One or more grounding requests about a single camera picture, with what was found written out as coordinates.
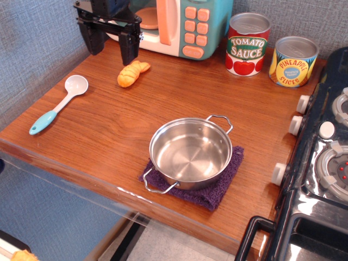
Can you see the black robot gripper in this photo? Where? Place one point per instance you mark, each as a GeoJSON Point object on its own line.
{"type": "Point", "coordinates": [95, 18]}

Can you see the orange plush toy fish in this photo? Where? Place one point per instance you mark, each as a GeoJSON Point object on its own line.
{"type": "Point", "coordinates": [129, 74]}

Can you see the teal and pink toy microwave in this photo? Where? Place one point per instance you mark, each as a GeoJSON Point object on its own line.
{"type": "Point", "coordinates": [186, 29]}

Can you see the tomato sauce can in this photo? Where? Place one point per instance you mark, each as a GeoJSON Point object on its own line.
{"type": "Point", "coordinates": [247, 41]}

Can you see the stainless steel pot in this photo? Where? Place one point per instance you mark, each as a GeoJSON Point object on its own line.
{"type": "Point", "coordinates": [189, 153]}

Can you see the purple knitted cloth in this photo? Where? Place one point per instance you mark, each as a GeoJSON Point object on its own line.
{"type": "Point", "coordinates": [209, 197]}

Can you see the pineapple slices can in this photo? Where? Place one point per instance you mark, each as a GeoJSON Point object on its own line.
{"type": "Point", "coordinates": [293, 61]}

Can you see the white stove knob top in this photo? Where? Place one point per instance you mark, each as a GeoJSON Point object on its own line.
{"type": "Point", "coordinates": [302, 104]}

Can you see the white stove knob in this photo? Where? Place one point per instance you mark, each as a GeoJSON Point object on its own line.
{"type": "Point", "coordinates": [278, 173]}
{"type": "Point", "coordinates": [302, 104]}
{"type": "Point", "coordinates": [295, 125]}

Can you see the white stove knob middle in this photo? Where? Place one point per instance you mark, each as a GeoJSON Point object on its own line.
{"type": "Point", "coordinates": [295, 125]}

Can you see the white stove knob bottom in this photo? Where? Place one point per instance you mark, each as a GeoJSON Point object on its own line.
{"type": "Point", "coordinates": [278, 173]}

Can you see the white round stove button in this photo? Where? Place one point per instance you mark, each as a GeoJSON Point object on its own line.
{"type": "Point", "coordinates": [326, 130]}

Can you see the orange plush item at corner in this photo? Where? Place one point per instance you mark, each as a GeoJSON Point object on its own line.
{"type": "Point", "coordinates": [23, 255]}

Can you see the grey stove burner back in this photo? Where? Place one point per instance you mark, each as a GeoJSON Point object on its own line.
{"type": "Point", "coordinates": [337, 108]}

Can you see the grey stove burner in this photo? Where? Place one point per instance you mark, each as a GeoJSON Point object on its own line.
{"type": "Point", "coordinates": [337, 108]}
{"type": "Point", "coordinates": [331, 169]}

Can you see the grey stove burner front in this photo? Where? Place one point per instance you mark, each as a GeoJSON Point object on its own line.
{"type": "Point", "coordinates": [331, 169]}

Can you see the black toy stove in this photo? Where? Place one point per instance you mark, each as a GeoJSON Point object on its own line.
{"type": "Point", "coordinates": [311, 223]}

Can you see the white ladle with teal handle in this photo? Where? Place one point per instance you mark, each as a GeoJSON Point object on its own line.
{"type": "Point", "coordinates": [75, 85]}

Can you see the black oven door handle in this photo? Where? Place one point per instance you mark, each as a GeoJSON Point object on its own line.
{"type": "Point", "coordinates": [256, 223]}

